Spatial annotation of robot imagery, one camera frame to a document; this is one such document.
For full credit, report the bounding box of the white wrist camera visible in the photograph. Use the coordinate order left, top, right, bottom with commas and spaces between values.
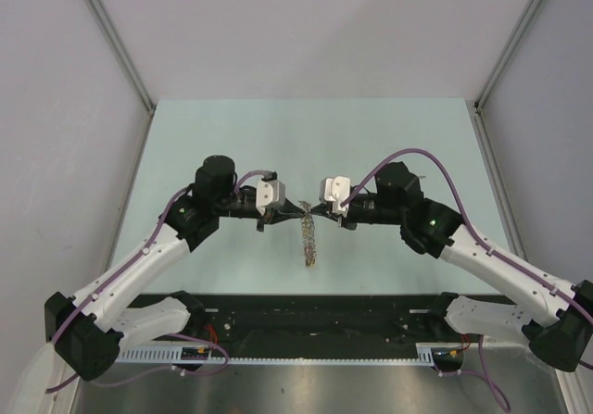
320, 176, 351, 216
256, 172, 286, 216

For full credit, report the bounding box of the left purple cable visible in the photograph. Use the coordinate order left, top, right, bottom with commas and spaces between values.
45, 169, 277, 395

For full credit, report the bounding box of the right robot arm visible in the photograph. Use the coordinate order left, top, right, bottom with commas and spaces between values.
311, 162, 592, 372

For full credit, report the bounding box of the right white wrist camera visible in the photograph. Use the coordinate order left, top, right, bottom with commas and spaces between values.
320, 176, 351, 216

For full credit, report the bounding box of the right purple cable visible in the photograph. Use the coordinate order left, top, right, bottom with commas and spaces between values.
342, 148, 587, 408

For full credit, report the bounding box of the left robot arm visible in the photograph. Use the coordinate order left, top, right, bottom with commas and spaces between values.
44, 155, 305, 381

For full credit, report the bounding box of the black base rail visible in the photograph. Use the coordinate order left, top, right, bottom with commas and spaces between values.
133, 293, 483, 359

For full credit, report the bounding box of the aluminium frame post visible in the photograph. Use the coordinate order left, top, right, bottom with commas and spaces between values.
83, 0, 156, 117
473, 0, 546, 113

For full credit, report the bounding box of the purple cable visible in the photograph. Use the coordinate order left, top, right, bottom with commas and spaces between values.
342, 148, 587, 408
45, 169, 277, 395

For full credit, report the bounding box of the right aluminium frame post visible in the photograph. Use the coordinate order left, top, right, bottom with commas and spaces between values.
473, 0, 546, 113

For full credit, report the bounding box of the grey cable duct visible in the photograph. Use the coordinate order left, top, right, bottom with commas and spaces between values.
120, 345, 439, 367

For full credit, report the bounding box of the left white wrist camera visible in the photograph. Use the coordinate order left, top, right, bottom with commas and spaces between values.
256, 172, 286, 216

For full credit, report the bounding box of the left aluminium frame post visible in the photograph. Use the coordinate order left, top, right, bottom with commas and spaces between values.
83, 0, 156, 117

